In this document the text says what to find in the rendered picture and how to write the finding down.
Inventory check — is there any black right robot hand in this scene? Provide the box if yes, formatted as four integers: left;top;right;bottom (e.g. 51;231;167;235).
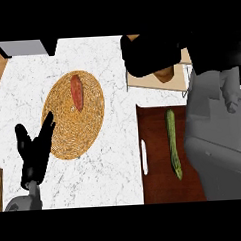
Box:
119;28;241;80

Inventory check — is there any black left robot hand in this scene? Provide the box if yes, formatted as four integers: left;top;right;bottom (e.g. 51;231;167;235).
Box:
13;110;60;192

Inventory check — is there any pale wood wire tiered shelf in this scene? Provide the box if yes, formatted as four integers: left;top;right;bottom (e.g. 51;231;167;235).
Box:
123;31;196;101

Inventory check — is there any grey and black appliance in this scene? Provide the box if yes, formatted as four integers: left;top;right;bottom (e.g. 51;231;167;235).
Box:
0;38;60;60

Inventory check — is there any red sweet potato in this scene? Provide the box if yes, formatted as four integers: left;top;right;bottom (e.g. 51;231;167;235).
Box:
69;73;85;113

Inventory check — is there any brown croissant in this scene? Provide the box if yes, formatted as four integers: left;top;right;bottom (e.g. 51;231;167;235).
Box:
152;65;176;85

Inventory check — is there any green cucumber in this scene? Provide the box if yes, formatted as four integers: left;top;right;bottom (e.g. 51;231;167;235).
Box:
164;108;184;182

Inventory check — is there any dark brown wooden tray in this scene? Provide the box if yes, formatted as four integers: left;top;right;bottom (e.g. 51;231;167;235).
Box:
135;100;208;206

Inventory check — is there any round woven straw placemat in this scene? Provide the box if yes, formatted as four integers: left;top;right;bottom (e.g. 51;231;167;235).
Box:
38;68;108;162

